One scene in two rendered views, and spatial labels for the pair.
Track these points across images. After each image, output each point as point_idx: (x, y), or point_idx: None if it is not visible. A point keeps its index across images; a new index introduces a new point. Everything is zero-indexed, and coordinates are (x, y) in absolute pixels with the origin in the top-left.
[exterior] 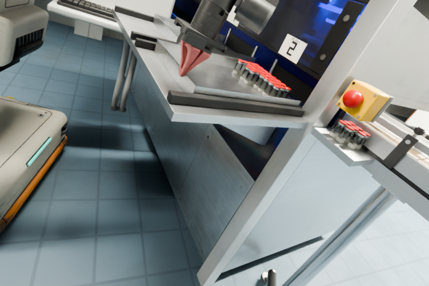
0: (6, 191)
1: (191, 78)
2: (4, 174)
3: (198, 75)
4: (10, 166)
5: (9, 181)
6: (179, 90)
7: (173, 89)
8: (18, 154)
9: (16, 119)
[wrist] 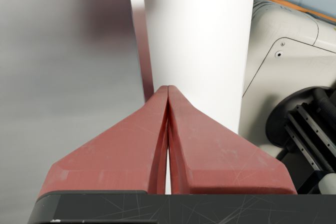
0: (251, 34)
1: (137, 49)
2: (257, 54)
3: (22, 197)
4: (251, 66)
5: (251, 46)
6: (160, 33)
7: (186, 34)
8: (244, 85)
9: (244, 138)
